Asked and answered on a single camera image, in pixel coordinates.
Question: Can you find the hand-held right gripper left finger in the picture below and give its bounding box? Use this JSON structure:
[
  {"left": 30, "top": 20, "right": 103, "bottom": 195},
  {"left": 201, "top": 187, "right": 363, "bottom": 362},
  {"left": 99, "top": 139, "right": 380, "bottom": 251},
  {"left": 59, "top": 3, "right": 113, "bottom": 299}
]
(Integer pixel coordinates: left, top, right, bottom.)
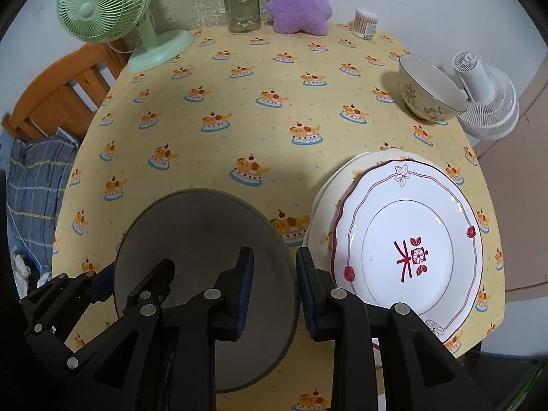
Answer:
[{"left": 55, "top": 246, "right": 254, "bottom": 411}]

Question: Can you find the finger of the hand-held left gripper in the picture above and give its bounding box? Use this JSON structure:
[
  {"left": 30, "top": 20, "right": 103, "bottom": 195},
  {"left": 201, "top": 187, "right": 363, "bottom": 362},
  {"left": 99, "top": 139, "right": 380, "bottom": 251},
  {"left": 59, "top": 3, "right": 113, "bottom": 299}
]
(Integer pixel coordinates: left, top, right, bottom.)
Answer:
[
  {"left": 124, "top": 259, "right": 176, "bottom": 315},
  {"left": 19, "top": 261, "right": 116, "bottom": 377}
]

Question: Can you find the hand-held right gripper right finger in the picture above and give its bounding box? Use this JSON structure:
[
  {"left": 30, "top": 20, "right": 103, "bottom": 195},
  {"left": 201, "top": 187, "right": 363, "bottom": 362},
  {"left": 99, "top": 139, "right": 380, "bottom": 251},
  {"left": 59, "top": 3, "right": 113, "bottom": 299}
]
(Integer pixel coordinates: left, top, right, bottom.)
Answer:
[{"left": 296, "top": 247, "right": 493, "bottom": 411}]

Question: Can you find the large floral bowl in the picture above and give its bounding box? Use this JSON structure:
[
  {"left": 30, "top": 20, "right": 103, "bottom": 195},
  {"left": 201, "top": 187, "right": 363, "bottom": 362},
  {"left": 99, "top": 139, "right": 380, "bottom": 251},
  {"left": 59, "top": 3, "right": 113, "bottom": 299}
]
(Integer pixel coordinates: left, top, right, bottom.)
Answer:
[{"left": 113, "top": 188, "right": 300, "bottom": 395}]

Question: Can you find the yellow flower print plate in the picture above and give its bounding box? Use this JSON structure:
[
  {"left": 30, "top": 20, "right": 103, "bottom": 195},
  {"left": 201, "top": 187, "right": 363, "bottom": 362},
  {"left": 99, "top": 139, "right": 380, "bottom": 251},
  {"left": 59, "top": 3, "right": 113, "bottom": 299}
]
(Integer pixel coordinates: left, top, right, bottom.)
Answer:
[{"left": 302, "top": 150, "right": 433, "bottom": 275}]

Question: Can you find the white red patterned plate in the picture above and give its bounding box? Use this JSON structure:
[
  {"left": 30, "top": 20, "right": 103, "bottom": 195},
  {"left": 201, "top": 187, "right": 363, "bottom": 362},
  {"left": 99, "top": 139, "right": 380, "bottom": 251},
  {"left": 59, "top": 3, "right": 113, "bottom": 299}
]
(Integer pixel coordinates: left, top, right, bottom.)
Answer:
[{"left": 331, "top": 159, "right": 484, "bottom": 345}]

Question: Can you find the small floral bowl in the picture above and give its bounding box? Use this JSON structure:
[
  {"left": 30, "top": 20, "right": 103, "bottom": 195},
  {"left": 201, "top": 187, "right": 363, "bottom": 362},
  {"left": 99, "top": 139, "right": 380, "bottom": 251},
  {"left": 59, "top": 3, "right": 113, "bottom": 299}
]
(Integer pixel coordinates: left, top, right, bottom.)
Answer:
[{"left": 397, "top": 54, "right": 468, "bottom": 121}]

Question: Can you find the white crumpled cloth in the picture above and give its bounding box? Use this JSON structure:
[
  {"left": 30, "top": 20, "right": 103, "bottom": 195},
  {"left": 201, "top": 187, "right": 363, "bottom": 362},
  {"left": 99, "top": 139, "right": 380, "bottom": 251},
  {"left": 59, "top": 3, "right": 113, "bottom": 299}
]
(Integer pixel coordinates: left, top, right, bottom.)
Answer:
[{"left": 11, "top": 252, "right": 33, "bottom": 292}]

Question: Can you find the blue plaid cloth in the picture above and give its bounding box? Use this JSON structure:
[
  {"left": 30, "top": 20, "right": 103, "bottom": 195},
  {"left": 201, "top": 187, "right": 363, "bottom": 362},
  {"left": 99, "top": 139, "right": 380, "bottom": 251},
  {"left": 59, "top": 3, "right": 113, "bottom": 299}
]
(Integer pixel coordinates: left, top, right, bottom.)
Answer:
[{"left": 0, "top": 135, "right": 82, "bottom": 266}]

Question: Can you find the yellow printed tablecloth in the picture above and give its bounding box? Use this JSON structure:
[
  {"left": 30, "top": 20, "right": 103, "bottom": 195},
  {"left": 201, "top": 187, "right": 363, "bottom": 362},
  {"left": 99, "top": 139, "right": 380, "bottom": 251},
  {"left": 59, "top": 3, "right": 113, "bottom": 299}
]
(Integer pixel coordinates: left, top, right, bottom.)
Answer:
[{"left": 51, "top": 23, "right": 506, "bottom": 411}]

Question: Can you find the white desk fan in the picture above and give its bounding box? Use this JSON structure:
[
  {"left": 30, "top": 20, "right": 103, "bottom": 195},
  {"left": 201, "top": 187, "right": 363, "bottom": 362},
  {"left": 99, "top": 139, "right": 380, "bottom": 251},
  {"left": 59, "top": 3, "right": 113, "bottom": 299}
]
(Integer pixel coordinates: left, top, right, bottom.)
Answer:
[{"left": 453, "top": 51, "right": 520, "bottom": 140}]

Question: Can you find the green desk fan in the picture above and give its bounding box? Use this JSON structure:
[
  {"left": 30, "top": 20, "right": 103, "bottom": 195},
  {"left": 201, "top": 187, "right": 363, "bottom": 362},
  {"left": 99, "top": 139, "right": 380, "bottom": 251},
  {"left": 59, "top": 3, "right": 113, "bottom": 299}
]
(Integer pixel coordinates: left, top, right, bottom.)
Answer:
[{"left": 57, "top": 0, "right": 195, "bottom": 73}]

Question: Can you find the cotton swab container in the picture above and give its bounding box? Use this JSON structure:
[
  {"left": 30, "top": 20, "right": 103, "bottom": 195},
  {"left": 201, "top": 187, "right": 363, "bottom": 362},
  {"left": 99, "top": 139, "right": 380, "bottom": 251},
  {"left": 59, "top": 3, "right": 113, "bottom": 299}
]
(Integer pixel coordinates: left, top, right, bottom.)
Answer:
[{"left": 352, "top": 8, "right": 379, "bottom": 40}]

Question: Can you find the glass jar with lid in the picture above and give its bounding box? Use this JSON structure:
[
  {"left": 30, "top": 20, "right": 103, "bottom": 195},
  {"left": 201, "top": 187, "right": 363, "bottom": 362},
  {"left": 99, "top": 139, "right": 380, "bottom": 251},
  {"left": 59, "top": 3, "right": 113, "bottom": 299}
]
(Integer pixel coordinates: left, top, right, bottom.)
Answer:
[{"left": 221, "top": 0, "right": 262, "bottom": 34}]

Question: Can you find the purple plush toy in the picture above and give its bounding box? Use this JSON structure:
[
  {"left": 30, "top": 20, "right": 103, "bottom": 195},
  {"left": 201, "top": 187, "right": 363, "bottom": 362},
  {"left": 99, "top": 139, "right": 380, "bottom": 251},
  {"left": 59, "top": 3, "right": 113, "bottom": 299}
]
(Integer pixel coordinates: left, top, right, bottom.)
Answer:
[{"left": 262, "top": 0, "right": 335, "bottom": 35}]

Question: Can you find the white fan cable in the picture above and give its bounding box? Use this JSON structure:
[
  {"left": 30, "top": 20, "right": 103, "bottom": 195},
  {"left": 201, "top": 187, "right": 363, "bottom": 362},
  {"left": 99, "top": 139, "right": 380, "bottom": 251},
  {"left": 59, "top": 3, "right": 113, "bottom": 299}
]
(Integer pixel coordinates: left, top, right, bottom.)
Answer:
[{"left": 106, "top": 38, "right": 142, "bottom": 55}]

